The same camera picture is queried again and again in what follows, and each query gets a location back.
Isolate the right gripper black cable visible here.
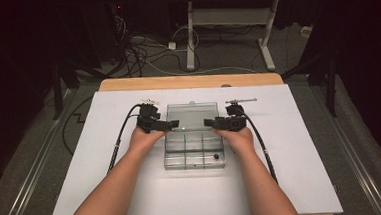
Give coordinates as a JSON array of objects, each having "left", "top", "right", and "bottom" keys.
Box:
[{"left": 241, "top": 108, "right": 279, "bottom": 187}]

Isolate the white table cover sheet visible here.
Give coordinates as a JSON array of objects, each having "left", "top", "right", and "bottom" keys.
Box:
[{"left": 42, "top": 77, "right": 344, "bottom": 215}]

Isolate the person's right hand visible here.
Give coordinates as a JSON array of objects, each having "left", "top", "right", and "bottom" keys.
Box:
[{"left": 211, "top": 125, "right": 256, "bottom": 157}]

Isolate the transparent grey compartment box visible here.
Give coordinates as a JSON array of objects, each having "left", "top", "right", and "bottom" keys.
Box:
[{"left": 159, "top": 100, "right": 227, "bottom": 172}]

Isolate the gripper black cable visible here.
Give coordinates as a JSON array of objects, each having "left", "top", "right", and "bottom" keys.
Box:
[
  {"left": 241, "top": 108, "right": 279, "bottom": 187},
  {"left": 103, "top": 102, "right": 147, "bottom": 176}
]

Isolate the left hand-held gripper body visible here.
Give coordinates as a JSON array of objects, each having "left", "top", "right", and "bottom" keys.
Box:
[{"left": 134, "top": 97, "right": 163, "bottom": 136}]

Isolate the white-framed desk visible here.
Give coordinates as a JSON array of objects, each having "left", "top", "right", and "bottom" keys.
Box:
[{"left": 171, "top": 0, "right": 328, "bottom": 77}]

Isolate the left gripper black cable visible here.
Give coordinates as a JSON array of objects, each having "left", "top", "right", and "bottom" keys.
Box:
[{"left": 103, "top": 102, "right": 147, "bottom": 176}]

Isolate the bundle of black floor cables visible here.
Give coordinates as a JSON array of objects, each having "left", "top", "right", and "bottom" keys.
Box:
[{"left": 106, "top": 10, "right": 204, "bottom": 80}]

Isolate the white floor cable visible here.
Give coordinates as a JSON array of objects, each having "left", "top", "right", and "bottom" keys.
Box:
[{"left": 137, "top": 21, "right": 258, "bottom": 81}]

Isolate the black metal stand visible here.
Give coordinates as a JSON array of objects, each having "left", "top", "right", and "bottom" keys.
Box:
[
  {"left": 48, "top": 57, "right": 83, "bottom": 121},
  {"left": 279, "top": 49, "right": 342, "bottom": 121}
]

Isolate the aluminium floor rail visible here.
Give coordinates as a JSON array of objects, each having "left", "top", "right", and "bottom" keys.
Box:
[
  {"left": 0, "top": 89, "right": 79, "bottom": 215},
  {"left": 311, "top": 82, "right": 381, "bottom": 215}
]

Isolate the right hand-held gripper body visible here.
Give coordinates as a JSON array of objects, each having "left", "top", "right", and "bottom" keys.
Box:
[{"left": 220, "top": 97, "right": 260, "bottom": 134}]

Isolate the person's left hand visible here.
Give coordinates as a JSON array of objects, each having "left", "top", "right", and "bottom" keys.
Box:
[{"left": 127, "top": 124, "right": 168, "bottom": 156}]

